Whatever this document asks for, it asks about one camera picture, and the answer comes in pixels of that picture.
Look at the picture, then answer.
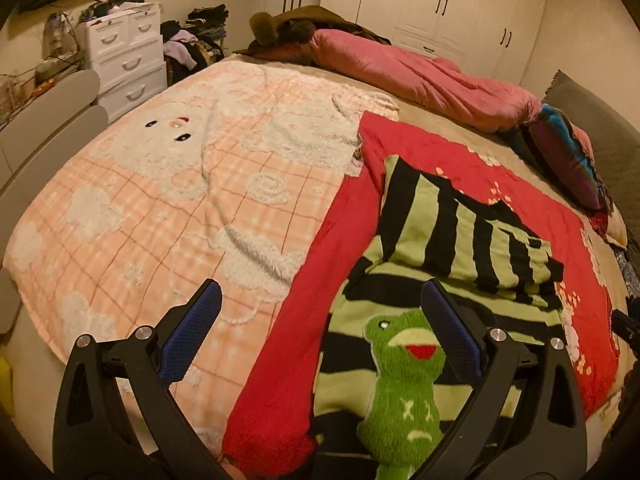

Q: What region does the red floral blanket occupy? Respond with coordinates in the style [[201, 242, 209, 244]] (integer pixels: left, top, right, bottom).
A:
[[225, 110, 622, 479]]

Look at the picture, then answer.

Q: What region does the colourful striped pillow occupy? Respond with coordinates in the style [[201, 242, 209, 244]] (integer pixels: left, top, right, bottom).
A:
[[519, 104, 610, 212]]

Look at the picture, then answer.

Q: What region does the grey padded bed panel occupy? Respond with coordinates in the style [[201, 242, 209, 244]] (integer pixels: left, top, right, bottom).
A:
[[0, 106, 109, 202], [0, 70, 102, 163], [0, 269, 22, 337]]

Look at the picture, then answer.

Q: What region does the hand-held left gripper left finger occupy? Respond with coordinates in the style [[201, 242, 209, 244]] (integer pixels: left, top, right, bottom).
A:
[[52, 277, 223, 480]]

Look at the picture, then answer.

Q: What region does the blue patterned cloth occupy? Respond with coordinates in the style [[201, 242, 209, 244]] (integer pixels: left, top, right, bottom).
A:
[[614, 245, 640, 293]]

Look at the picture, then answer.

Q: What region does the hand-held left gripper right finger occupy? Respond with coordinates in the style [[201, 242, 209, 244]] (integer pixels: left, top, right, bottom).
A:
[[420, 277, 586, 480]]

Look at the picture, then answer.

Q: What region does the pink quilt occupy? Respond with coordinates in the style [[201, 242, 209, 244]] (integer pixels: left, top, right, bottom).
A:
[[310, 29, 544, 134]]

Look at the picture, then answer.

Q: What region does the pile of clothes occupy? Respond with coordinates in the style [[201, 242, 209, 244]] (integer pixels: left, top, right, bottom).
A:
[[160, 4, 232, 77]]

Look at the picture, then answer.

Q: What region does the brown fur-trimmed coat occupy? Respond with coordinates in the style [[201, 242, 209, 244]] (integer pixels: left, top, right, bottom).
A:
[[234, 5, 392, 62]]

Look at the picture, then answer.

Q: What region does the white wardrobe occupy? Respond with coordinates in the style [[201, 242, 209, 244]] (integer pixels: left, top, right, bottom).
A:
[[320, 0, 552, 77]]

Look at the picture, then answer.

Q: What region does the clear plastic bag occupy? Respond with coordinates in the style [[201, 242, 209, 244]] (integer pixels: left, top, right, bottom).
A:
[[46, 11, 80, 57]]

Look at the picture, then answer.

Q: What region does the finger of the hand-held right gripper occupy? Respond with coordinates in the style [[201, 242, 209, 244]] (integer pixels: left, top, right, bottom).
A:
[[611, 306, 640, 357]]

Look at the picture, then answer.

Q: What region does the floral pillow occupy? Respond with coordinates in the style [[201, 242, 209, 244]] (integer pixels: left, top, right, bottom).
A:
[[589, 204, 629, 250]]

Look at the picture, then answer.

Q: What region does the white drawer cabinet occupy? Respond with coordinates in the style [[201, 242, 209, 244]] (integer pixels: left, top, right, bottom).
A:
[[81, 2, 169, 112]]

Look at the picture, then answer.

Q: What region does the person's left hand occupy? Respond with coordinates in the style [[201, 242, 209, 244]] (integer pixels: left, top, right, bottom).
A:
[[220, 454, 247, 480]]

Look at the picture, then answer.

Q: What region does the green black striped frog sweater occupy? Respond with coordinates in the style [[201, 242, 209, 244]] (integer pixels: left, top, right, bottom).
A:
[[309, 155, 569, 480]]

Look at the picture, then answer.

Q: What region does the grey quilted headboard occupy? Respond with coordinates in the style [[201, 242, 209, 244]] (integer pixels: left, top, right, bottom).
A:
[[541, 70, 640, 248]]

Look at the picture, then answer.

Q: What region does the bed with beige sheet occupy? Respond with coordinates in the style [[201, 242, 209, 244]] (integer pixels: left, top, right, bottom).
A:
[[0, 52, 640, 480]]

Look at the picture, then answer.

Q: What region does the pink plaid fluffy blanket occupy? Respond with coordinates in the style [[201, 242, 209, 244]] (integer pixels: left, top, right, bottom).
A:
[[2, 62, 401, 461]]

